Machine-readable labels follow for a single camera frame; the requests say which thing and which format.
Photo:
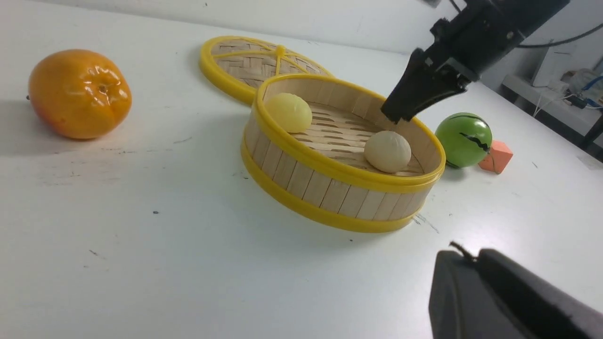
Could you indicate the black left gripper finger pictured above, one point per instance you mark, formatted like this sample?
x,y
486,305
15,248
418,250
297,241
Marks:
x,y
490,296

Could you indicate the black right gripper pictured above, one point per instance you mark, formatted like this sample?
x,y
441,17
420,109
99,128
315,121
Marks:
x,y
464,48

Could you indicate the beige bun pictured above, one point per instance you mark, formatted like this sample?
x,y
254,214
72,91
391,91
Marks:
x,y
387,151

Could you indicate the yellow bun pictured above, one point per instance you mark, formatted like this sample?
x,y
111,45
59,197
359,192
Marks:
x,y
290,112

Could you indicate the bamboo steamer tray yellow rim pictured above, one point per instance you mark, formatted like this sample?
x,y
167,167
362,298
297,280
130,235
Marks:
x,y
321,173

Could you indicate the woven bamboo steamer lid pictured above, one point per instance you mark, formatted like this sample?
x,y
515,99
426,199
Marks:
x,y
239,65

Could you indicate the green toy watermelon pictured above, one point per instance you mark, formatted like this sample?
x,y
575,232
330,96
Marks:
x,y
466,139

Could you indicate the orange foam cube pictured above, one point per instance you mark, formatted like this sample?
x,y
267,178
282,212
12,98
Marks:
x,y
497,159

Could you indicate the white box on side table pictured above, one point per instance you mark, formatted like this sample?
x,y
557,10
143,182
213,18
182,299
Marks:
x,y
553,64

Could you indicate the side table with clutter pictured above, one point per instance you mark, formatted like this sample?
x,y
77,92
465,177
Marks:
x,y
583,127

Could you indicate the orange plastic tangerine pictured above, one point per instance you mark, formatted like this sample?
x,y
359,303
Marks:
x,y
79,94

